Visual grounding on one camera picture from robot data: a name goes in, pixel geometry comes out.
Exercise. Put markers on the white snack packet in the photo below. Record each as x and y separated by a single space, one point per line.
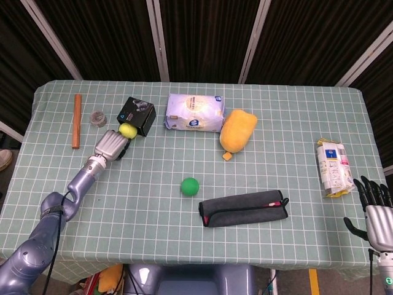
334 166

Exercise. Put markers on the white tissue pack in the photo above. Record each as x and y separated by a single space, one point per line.
194 113

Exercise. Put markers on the green ball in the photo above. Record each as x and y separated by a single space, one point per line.
189 186

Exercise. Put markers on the wooden rolling stick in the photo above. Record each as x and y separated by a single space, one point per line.
77 121

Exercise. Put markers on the yellow tennis ball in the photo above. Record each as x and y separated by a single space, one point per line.
128 130

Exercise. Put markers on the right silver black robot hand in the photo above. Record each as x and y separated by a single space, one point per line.
376 215

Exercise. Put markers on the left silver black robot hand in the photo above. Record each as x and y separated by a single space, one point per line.
112 144

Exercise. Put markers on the clear crumpled plastic cup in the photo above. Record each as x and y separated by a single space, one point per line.
98 119

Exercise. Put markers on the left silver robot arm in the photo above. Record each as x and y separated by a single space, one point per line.
46 224

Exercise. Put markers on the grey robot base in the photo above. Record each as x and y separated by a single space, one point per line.
190 279

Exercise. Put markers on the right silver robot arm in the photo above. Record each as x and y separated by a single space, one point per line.
385 273

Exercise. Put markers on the black cardboard box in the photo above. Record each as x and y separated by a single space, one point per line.
136 114

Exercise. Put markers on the green checked tablecloth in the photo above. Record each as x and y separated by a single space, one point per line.
190 159

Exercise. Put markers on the yellow plush toy under table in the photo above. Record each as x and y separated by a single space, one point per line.
110 278

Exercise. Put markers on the grey zip pencil case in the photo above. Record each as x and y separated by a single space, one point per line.
242 209

